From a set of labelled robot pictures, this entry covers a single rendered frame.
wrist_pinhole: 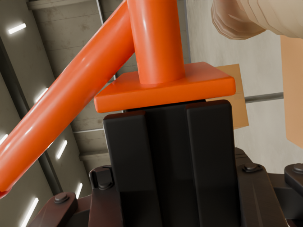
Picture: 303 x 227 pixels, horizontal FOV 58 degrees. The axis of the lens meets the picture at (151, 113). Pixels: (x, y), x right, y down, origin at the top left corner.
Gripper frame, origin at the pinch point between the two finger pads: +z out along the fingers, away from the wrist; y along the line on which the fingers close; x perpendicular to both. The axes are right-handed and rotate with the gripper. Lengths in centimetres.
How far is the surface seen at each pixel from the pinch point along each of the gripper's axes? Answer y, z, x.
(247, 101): 58, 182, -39
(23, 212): -508, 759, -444
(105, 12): -201, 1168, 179
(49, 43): -469, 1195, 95
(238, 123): 42, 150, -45
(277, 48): 112, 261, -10
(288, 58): 13.1, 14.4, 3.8
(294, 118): 13.1, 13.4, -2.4
